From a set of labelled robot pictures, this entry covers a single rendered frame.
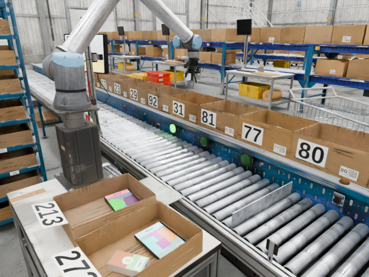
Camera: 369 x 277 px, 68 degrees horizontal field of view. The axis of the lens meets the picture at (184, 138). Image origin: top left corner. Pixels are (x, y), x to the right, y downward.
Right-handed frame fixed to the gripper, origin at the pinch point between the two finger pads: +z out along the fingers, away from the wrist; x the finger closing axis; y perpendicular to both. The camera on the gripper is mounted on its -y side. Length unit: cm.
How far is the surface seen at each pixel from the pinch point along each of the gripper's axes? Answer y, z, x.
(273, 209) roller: 111, 42, -37
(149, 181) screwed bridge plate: 51, 42, -71
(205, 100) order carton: -5.2, 17.7, 20.9
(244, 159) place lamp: 73, 35, -16
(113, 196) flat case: 58, 38, -96
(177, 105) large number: -7.4, 18.3, -8.2
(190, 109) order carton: 9.2, 18.1, -8.0
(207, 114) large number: 29.9, 17.3, -8.1
